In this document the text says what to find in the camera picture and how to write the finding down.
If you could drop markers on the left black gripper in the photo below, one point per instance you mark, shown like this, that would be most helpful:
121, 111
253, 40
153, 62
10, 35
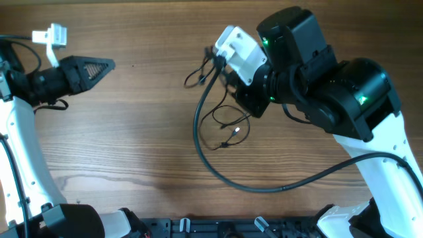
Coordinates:
74, 71

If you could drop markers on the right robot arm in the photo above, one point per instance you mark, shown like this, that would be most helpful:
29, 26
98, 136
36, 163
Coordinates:
355, 101

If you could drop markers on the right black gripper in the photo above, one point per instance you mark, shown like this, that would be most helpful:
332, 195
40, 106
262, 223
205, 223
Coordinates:
246, 99

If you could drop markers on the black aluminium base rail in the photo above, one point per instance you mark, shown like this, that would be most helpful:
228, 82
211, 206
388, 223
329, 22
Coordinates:
295, 227

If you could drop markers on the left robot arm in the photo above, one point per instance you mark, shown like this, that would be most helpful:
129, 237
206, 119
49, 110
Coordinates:
34, 205

